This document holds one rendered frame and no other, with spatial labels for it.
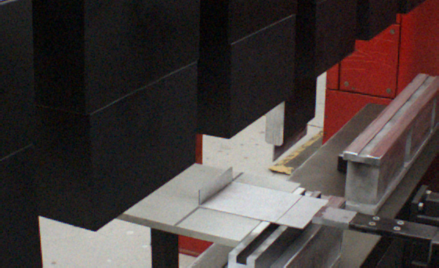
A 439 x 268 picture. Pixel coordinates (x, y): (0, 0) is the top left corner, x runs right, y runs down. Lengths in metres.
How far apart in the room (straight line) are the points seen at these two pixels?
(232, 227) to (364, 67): 0.93
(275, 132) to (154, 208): 0.18
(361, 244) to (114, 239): 2.04
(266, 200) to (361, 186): 0.31
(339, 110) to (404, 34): 0.23
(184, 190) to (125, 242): 2.11
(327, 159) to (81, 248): 1.73
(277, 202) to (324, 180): 0.41
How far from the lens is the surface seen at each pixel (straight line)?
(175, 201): 1.04
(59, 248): 3.14
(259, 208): 1.02
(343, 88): 1.88
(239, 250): 0.93
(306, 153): 3.99
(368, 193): 1.33
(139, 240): 3.18
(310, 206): 1.03
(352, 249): 1.22
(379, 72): 1.84
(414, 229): 0.99
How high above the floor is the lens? 1.42
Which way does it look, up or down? 19 degrees down
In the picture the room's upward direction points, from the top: 1 degrees clockwise
